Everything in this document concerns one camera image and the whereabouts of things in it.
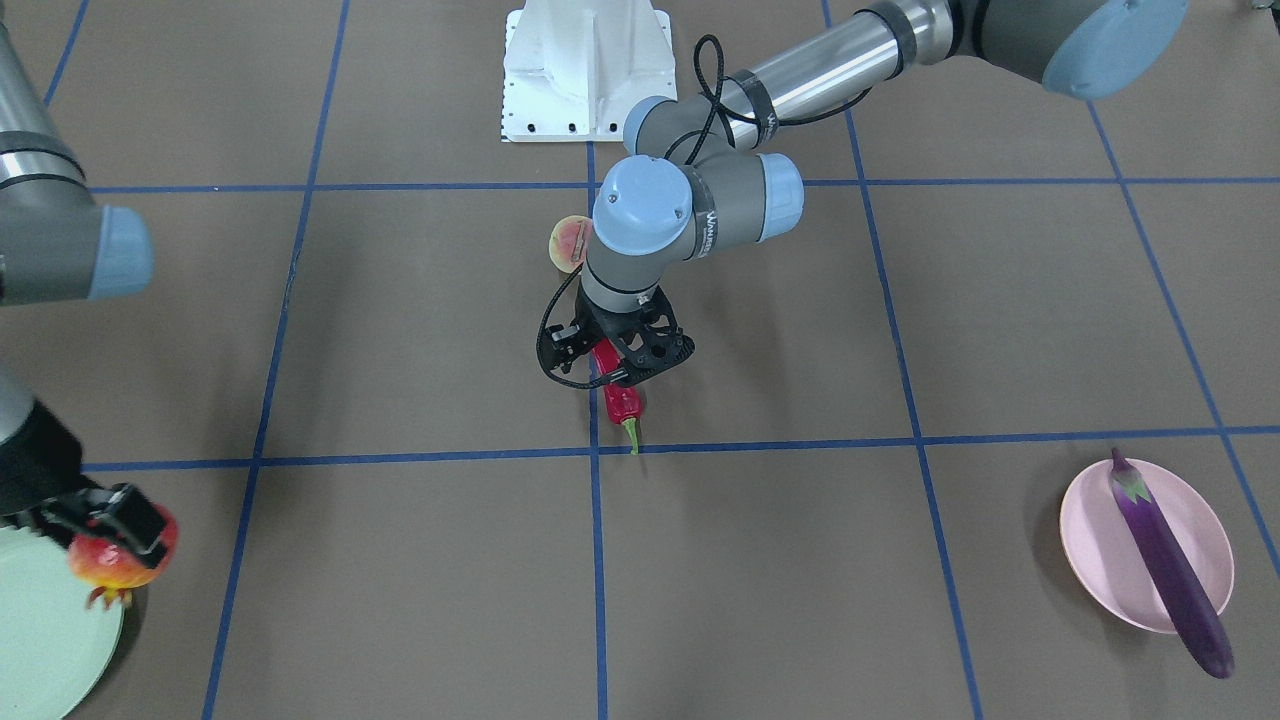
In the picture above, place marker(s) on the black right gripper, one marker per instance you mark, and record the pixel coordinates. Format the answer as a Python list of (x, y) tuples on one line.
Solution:
[(42, 452)]

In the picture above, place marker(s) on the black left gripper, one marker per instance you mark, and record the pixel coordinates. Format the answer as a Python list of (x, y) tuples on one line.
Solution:
[(604, 327)]

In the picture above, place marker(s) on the red chili pepper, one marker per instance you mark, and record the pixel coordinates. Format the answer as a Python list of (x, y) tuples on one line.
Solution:
[(624, 405)]

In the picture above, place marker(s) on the red yellow pomegranate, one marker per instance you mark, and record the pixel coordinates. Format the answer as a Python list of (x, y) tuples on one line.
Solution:
[(113, 572)]

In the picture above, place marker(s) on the purple eggplant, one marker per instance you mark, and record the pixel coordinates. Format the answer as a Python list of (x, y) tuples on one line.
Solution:
[(1192, 615)]

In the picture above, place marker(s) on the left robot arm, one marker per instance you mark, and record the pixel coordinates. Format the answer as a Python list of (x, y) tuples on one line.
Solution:
[(699, 176)]

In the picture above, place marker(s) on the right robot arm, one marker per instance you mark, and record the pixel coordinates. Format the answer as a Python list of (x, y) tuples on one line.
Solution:
[(59, 244)]

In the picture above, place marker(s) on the pink yellow peach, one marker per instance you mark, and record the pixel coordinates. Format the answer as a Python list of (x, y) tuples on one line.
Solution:
[(569, 242)]

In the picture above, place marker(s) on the green plate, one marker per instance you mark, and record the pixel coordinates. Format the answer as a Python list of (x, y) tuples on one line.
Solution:
[(53, 649)]

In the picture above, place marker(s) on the pink plate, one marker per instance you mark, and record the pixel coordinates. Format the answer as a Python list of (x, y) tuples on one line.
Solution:
[(1105, 558)]

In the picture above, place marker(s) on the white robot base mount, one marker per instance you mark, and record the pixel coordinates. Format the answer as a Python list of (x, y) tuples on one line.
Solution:
[(574, 70)]

